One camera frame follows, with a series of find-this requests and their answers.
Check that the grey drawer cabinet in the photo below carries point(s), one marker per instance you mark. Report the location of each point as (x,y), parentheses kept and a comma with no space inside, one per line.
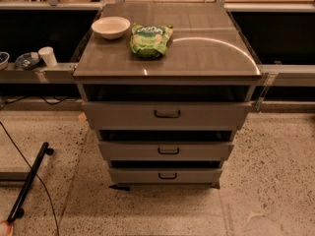
(206,61)

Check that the grey top drawer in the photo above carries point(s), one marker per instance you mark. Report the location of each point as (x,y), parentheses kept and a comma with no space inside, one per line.
(194,116)

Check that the grey drawer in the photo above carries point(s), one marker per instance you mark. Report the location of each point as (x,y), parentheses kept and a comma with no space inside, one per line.
(194,116)
(129,176)
(165,150)

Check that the grey middle drawer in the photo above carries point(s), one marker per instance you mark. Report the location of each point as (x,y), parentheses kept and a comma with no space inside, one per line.
(165,150)

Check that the grey bottom drawer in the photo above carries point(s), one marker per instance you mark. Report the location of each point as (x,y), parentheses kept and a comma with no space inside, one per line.
(129,176)

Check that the green snack bag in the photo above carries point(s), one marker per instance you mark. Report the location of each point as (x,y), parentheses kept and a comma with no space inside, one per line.
(150,42)

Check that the white bowl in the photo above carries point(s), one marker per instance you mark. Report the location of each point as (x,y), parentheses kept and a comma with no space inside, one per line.
(111,27)

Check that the white paper cup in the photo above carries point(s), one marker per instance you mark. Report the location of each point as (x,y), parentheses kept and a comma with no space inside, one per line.
(47,54)

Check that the blue patterned dish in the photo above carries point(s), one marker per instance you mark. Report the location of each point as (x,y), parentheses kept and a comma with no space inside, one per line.
(28,61)

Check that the blue rimmed bowl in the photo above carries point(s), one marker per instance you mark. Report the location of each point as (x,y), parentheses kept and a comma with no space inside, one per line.
(4,60)

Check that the red white object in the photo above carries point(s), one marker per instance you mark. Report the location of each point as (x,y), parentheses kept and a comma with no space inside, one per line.
(6,228)

